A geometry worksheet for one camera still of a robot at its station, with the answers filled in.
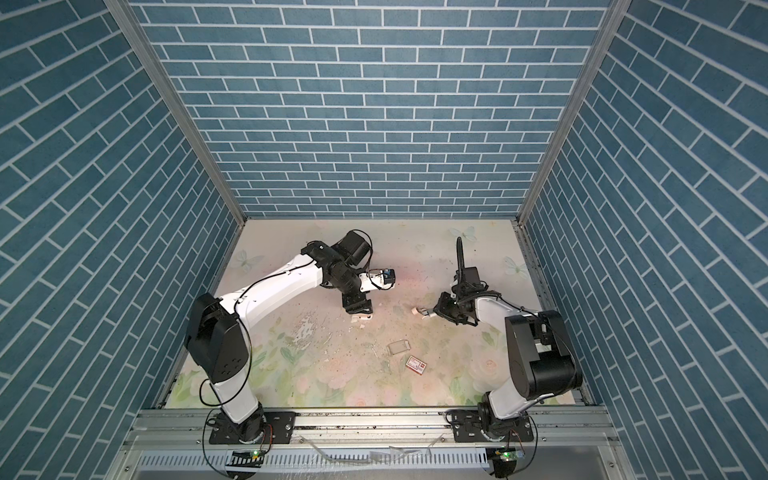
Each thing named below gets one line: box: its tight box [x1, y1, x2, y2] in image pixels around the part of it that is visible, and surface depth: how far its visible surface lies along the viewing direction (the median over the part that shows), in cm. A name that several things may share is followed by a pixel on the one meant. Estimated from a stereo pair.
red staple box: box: [405, 355, 428, 376], surface depth 85 cm
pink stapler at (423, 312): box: [411, 307, 438, 320], surface depth 95 cm
